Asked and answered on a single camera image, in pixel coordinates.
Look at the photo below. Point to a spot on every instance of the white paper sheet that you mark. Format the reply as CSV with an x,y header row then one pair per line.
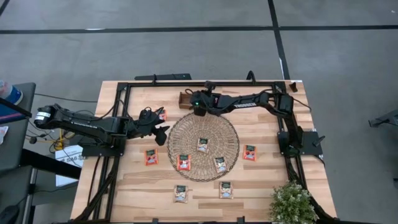
x,y
66,180

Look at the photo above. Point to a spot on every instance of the grey side desk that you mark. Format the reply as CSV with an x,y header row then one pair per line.
x,y
18,146

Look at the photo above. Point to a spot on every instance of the black arched bracket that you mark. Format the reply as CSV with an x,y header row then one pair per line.
x,y
250,72

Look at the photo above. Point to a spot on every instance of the black aluminium table frame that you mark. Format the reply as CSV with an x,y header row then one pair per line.
x,y
202,84

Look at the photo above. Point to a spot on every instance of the wooden compartment box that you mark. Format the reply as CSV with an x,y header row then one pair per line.
x,y
183,102

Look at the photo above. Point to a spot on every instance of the blue folder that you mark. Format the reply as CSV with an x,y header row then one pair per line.
x,y
9,114

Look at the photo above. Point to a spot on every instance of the orange tea packet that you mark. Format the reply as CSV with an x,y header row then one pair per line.
x,y
249,153
151,158
162,115
183,163

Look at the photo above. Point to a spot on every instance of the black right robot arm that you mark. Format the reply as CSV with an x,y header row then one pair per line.
x,y
245,104

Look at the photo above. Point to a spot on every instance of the black computer mouse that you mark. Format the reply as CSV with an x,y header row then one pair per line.
x,y
7,214

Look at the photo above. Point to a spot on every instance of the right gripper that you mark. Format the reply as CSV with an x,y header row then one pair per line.
x,y
205,99

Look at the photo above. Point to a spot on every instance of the small dark wedge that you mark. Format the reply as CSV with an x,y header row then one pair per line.
x,y
293,87

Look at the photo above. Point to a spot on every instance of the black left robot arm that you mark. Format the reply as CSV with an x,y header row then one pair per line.
x,y
81,124

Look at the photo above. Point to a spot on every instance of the blue white bottle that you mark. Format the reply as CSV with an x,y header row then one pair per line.
x,y
11,92

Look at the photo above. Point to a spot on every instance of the beige tea packet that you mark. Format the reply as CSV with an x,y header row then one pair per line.
x,y
181,194
226,190
221,165
203,146

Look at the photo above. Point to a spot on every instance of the round woven placemat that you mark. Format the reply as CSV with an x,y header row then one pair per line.
x,y
192,133

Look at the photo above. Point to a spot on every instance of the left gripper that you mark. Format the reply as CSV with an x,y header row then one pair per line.
x,y
146,123

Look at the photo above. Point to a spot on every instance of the black stand foot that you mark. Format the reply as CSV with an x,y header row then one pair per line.
x,y
384,119

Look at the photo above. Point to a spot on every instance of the white printed paper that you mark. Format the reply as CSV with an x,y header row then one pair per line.
x,y
70,157

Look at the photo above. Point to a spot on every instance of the artificial plant in black pot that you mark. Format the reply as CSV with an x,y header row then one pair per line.
x,y
292,205

